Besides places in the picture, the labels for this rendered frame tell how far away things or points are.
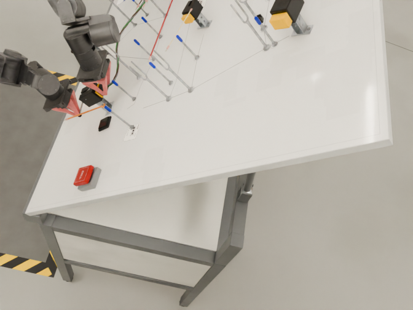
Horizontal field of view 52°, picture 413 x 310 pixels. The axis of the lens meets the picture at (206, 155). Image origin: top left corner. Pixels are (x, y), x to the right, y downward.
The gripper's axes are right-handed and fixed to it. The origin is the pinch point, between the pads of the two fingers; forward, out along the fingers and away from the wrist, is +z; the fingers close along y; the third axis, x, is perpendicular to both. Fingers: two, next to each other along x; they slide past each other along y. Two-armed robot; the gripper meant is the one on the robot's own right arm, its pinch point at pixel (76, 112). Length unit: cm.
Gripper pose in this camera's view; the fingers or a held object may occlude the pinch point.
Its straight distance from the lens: 133.4
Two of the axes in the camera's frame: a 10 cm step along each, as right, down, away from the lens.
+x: -9.0, 1.9, 3.9
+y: 0.6, -8.2, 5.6
